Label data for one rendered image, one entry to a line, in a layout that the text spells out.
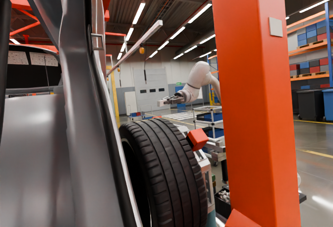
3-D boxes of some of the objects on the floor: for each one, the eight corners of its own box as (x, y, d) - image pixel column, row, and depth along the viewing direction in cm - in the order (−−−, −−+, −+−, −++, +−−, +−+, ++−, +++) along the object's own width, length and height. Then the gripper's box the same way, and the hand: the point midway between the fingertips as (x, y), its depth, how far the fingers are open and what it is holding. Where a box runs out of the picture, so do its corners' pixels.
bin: (297, 120, 533) (295, 91, 529) (311, 117, 548) (309, 89, 544) (315, 122, 480) (313, 90, 476) (330, 119, 496) (328, 88, 492)
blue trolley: (128, 119, 1029) (127, 105, 1025) (142, 116, 1077) (141, 103, 1073) (131, 120, 975) (130, 105, 971) (145, 117, 1023) (144, 103, 1019)
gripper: (190, 104, 96) (169, 112, 77) (172, 102, 104) (148, 109, 84) (190, 91, 95) (168, 97, 76) (172, 90, 102) (148, 95, 83)
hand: (162, 102), depth 83 cm, fingers closed
